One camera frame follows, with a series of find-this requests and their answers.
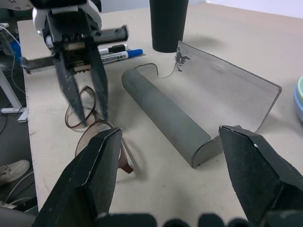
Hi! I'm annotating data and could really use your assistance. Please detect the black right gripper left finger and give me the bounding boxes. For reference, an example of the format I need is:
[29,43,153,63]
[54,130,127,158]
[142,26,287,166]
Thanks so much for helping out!
[33,127,123,227]

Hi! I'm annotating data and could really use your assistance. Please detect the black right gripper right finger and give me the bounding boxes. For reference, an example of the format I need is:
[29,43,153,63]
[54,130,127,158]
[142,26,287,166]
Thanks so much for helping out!
[219,124,303,227]

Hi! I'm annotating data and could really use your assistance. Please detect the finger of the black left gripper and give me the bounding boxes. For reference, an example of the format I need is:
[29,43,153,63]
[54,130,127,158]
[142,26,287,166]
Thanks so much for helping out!
[88,39,109,121]
[52,46,87,127]

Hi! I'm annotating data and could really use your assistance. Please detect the brown-framed glasses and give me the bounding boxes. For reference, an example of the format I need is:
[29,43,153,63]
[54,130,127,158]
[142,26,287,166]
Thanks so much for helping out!
[65,85,136,175]

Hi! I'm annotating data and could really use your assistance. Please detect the grey open glasses case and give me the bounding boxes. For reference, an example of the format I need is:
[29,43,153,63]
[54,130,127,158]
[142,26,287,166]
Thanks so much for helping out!
[121,40,283,169]

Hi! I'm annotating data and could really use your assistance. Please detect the black cup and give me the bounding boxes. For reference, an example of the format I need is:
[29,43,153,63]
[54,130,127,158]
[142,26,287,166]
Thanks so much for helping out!
[149,0,189,53]

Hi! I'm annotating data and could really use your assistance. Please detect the black-capped whiteboard marker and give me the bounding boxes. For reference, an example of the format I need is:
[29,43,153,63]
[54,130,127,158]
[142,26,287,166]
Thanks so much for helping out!
[98,44,130,54]

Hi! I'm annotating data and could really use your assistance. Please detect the blue-capped whiteboard marker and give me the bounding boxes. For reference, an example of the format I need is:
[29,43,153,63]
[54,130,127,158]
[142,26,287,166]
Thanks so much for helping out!
[100,48,144,64]

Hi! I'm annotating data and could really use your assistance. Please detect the white shoe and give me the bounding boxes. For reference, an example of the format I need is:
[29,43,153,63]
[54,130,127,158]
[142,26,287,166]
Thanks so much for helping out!
[0,159,31,188]

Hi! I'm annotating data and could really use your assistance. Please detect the dark grey rounded shape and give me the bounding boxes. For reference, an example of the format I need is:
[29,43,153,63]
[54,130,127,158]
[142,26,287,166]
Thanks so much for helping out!
[0,207,40,227]

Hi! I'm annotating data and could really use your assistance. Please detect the light green plate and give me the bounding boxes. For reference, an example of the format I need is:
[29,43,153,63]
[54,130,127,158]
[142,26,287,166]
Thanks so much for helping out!
[296,75,303,100]

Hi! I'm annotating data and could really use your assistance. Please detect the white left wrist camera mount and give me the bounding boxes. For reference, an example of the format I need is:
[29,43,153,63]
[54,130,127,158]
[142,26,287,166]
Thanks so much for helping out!
[32,0,103,38]

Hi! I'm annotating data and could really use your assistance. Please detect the white cable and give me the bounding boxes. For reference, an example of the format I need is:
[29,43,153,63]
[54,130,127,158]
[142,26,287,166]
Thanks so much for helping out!
[0,25,22,70]
[0,171,36,209]

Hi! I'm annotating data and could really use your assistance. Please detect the white desk frame leg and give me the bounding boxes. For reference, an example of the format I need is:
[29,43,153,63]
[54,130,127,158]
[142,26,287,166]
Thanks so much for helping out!
[0,68,27,122]

